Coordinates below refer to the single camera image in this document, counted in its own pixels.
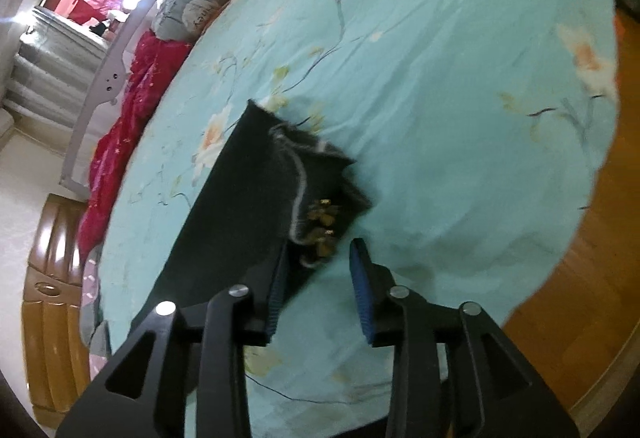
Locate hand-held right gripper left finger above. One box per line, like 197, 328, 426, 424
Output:
57, 252, 292, 438

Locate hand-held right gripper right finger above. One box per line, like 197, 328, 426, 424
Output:
349, 238, 581, 438

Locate black pants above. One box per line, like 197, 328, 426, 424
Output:
131, 99, 374, 334

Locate purple grey pillow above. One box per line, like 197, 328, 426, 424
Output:
87, 318, 112, 361
80, 263, 104, 319

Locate wooden headboard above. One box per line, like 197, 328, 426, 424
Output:
21, 193, 93, 429

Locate red quilt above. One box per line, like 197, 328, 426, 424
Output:
77, 30, 193, 265

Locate white wrapped bundle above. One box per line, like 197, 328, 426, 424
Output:
5, 5, 112, 119

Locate grey bed guard rail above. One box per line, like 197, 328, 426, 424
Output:
59, 0, 193, 191

